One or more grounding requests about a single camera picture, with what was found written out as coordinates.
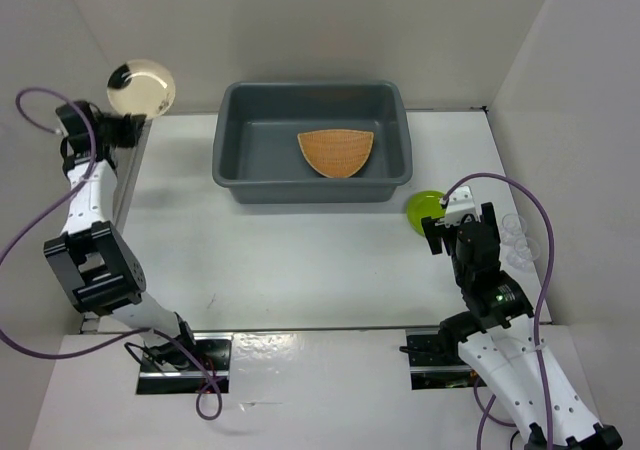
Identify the woven bamboo fan-shaped basket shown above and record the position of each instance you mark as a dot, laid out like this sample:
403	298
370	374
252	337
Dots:
336	153

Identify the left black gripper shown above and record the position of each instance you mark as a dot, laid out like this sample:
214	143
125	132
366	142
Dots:
125	121

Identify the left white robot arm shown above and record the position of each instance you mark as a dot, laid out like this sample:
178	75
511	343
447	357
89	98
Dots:
166	335

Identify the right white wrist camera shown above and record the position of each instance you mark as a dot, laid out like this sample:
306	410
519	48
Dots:
460	207

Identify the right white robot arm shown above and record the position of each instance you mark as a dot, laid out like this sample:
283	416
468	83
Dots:
495	336

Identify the aluminium table edge rail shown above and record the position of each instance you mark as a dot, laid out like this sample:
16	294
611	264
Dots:
125	195

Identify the cream ceramic plate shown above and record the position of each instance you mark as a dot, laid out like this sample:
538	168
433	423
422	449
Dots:
141	87

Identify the clear plastic cups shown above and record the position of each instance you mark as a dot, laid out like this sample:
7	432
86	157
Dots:
521	250

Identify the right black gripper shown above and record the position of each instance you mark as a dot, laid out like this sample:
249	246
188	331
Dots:
432	233

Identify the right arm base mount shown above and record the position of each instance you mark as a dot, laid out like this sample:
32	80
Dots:
432	366

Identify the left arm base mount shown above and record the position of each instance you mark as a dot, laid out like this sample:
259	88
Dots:
213	351

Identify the grey plastic bin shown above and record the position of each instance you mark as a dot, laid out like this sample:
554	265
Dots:
256	155

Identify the green plastic plate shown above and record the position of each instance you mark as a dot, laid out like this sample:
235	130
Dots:
421	205

